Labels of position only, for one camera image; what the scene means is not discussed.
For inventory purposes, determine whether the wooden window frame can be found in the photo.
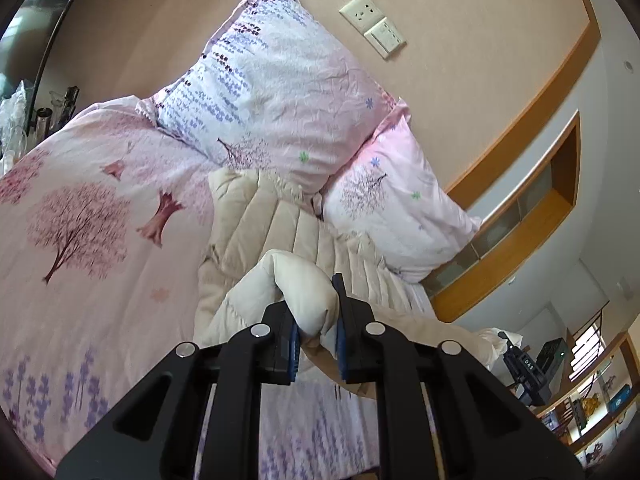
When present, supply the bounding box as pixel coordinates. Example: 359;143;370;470
432;0;601;322

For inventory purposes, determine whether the lavender print left pillow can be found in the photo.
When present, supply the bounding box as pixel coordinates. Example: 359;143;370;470
137;0;395;195

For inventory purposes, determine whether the wooden shelf unit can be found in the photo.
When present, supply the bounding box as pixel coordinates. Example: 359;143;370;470
534;309;639;468

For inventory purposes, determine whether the white wall switch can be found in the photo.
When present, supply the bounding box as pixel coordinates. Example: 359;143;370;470
363;18;406;58

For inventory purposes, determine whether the pink floral bed sheet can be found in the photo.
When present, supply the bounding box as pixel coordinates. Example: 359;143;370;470
1;96;407;474

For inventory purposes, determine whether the beige quilted down jacket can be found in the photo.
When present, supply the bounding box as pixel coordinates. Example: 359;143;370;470
194;168;506;386

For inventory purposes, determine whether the dark framed mirror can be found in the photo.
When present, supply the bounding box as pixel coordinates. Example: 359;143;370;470
1;0;79;162

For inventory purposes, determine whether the white wall socket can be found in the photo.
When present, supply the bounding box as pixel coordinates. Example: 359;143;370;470
340;0;385;35

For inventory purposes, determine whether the pink tree print right pillow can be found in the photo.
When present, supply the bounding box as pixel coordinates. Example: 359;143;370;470
322;100;482;283

